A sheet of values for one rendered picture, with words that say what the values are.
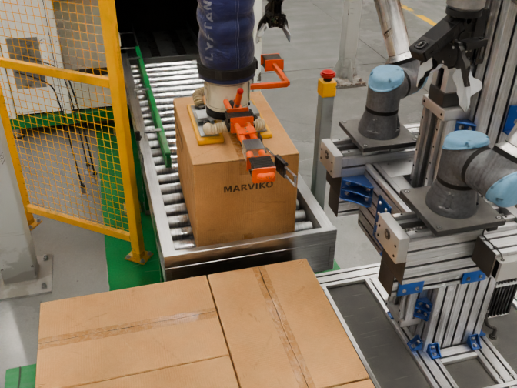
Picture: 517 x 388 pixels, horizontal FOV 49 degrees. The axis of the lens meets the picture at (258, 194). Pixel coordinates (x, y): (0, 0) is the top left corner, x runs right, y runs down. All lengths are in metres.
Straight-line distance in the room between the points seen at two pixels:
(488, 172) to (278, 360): 0.86
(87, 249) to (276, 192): 1.41
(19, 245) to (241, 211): 1.24
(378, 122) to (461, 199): 0.50
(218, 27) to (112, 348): 1.15
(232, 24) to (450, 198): 0.96
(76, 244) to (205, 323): 1.49
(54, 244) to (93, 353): 1.49
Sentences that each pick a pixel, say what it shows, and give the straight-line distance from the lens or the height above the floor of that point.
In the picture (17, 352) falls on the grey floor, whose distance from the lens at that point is 2.83.
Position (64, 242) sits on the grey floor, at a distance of 3.38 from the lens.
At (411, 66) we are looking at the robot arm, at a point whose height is 1.26.
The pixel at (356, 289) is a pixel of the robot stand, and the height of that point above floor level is 0.21.
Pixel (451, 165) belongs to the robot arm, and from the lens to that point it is 1.66.
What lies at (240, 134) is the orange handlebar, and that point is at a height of 1.09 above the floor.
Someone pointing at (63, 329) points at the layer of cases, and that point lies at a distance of 2.08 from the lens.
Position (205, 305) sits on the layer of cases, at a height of 0.54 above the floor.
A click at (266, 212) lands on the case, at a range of 2.24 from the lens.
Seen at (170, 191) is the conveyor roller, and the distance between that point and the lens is 2.70.
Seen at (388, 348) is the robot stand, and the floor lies 0.21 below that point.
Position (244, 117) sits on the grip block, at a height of 1.11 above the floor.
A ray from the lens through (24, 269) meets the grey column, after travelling 3.10.
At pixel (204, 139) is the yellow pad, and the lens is 2.18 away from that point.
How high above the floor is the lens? 1.98
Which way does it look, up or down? 33 degrees down
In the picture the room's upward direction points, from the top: 1 degrees clockwise
